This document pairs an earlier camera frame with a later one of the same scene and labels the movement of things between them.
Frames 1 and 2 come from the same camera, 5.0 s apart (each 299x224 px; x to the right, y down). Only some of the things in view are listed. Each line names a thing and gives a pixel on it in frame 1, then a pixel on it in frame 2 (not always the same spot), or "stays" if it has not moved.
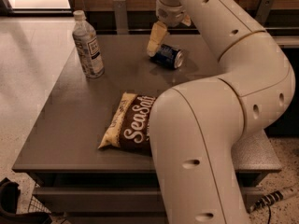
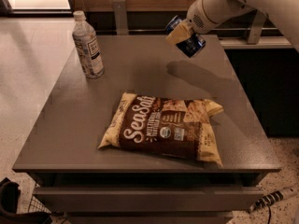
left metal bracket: [121, 16] stays
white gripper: [170, 15] → [202, 16]
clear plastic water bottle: [87, 44] stays
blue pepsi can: [168, 56] → [191, 46]
